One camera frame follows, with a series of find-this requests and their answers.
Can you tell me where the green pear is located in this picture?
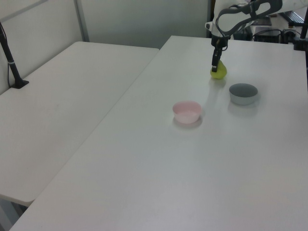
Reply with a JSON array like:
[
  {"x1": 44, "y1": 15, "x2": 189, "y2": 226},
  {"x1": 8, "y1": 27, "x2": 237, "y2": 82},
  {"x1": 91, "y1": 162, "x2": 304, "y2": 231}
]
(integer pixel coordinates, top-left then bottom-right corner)
[{"x1": 210, "y1": 60, "x2": 228, "y2": 80}]

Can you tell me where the pink bowl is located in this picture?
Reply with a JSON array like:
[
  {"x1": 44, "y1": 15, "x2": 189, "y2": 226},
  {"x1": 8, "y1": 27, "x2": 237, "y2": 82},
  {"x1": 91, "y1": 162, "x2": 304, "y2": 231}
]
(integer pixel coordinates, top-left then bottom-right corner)
[{"x1": 172, "y1": 101, "x2": 203, "y2": 125}]

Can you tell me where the black clamped pole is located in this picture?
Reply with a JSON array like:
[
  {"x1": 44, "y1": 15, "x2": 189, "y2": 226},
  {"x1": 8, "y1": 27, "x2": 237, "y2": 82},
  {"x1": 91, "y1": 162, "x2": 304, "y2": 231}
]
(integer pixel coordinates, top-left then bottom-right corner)
[{"x1": 292, "y1": 13, "x2": 308, "y2": 51}]

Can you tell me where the grey gripper cable loop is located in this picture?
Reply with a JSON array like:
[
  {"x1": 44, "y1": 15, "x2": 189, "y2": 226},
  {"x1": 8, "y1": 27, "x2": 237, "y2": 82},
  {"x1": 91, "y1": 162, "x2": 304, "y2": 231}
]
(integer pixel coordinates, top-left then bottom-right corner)
[{"x1": 216, "y1": 1, "x2": 258, "y2": 37}]

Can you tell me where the white side table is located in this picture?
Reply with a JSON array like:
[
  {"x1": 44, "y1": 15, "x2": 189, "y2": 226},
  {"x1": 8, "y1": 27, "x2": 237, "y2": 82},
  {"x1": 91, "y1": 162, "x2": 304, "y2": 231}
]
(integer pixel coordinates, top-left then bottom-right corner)
[{"x1": 0, "y1": 41, "x2": 160, "y2": 207}]

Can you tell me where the black keyboard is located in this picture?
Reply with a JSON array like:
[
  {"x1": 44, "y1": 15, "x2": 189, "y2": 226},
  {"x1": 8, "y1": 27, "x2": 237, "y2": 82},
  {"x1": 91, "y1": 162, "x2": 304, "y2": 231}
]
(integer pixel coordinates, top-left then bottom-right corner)
[{"x1": 280, "y1": 11, "x2": 305, "y2": 24}]

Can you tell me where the grey bowl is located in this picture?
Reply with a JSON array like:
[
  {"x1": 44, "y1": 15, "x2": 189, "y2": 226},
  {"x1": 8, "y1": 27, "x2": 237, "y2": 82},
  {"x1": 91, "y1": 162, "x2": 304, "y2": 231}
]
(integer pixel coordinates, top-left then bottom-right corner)
[{"x1": 228, "y1": 83, "x2": 259, "y2": 106}]

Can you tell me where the black electronic equipment box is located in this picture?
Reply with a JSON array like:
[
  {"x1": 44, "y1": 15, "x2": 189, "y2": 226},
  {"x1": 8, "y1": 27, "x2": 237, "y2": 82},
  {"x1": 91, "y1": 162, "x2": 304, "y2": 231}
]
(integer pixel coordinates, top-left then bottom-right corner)
[{"x1": 252, "y1": 28, "x2": 282, "y2": 43}]

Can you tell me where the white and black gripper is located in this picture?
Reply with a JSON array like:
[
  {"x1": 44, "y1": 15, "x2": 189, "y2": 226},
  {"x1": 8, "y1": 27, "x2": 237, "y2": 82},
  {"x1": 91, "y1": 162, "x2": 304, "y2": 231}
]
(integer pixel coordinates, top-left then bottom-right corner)
[{"x1": 205, "y1": 21, "x2": 229, "y2": 73}]

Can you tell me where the black camera pole with base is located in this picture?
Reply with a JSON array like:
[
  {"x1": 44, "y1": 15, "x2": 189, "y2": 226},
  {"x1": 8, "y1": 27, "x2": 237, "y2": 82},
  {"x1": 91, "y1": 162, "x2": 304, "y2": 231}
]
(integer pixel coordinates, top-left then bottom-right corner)
[{"x1": 0, "y1": 21, "x2": 30, "y2": 90}]

